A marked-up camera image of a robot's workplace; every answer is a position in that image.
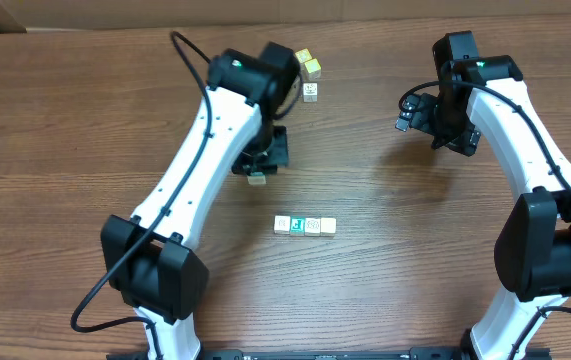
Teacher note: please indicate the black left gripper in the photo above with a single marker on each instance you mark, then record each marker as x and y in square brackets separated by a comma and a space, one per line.
[269, 156]

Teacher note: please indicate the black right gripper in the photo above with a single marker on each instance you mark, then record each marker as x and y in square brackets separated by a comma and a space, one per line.
[423, 118]

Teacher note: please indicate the green letter F block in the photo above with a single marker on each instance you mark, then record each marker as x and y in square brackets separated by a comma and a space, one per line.
[297, 226]

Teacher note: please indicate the plain E pretzel block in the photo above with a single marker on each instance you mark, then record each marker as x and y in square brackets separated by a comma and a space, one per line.
[312, 227]

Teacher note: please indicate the red Y wooden block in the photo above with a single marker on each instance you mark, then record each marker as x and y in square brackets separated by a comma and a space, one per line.
[328, 227]

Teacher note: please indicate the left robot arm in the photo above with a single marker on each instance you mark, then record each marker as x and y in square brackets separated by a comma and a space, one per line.
[150, 256]

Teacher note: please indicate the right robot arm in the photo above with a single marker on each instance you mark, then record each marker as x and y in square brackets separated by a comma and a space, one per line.
[487, 98]

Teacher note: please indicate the blue X wooden block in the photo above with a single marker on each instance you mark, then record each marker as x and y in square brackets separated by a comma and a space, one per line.
[310, 92]

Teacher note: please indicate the yellow front wooden block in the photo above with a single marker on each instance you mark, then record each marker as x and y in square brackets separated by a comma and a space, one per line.
[312, 69]

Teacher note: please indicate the yellow wooden block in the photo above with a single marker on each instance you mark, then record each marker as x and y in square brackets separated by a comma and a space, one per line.
[303, 56]
[312, 69]

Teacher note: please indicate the yellow rear wooden block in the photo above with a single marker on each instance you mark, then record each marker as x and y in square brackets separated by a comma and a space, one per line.
[303, 56]

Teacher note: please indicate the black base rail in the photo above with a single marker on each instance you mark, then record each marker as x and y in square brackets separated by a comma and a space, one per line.
[416, 353]

